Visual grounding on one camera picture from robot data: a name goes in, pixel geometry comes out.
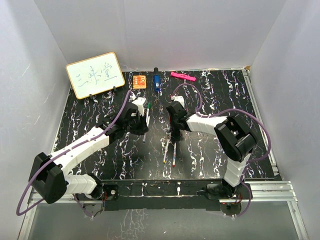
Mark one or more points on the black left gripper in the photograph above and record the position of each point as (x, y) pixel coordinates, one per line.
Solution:
(143, 128)

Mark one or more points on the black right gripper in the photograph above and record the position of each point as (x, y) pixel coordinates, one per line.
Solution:
(173, 126)

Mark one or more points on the blue marker pen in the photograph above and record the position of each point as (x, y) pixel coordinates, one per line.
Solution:
(144, 137)

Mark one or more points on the green marker pen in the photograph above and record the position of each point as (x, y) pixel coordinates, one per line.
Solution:
(148, 111)

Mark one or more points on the yellow marker pen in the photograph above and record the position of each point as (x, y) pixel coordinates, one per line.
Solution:
(166, 151)

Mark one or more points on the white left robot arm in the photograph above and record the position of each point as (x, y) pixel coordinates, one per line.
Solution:
(50, 174)

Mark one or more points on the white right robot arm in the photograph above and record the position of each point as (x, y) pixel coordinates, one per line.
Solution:
(235, 137)

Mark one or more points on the red marker pen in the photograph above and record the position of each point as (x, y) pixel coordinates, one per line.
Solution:
(174, 155)

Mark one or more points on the small orange notebook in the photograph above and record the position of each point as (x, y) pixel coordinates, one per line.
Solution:
(139, 82)

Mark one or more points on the pink plastic clip bar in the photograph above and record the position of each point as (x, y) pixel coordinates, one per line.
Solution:
(183, 76)

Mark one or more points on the blue stapler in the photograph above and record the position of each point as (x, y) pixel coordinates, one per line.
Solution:
(156, 79)

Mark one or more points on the small yellow-framed whiteboard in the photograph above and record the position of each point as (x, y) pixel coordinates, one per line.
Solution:
(95, 75)

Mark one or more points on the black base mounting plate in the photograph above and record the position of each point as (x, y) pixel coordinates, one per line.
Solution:
(165, 194)

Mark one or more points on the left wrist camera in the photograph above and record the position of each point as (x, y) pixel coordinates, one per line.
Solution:
(140, 103)

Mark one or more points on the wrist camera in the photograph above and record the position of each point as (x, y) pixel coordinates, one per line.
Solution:
(178, 98)
(140, 103)

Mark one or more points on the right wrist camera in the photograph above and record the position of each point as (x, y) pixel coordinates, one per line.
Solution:
(178, 98)

